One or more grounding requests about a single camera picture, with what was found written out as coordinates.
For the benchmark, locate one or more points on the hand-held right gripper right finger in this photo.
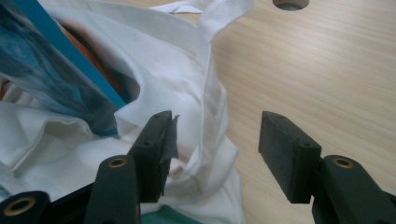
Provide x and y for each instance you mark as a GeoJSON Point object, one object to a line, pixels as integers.
{"type": "Point", "coordinates": [289, 155]}

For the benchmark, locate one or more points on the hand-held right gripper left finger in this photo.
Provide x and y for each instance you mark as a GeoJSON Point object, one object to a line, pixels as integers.
{"type": "Point", "coordinates": [149, 155]}

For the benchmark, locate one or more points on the blue plastic packet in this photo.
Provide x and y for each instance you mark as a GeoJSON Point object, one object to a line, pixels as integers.
{"type": "Point", "coordinates": [56, 68]}

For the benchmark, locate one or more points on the white tote bag coloured shapes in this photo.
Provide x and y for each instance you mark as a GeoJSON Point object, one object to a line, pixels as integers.
{"type": "Point", "coordinates": [174, 74]}

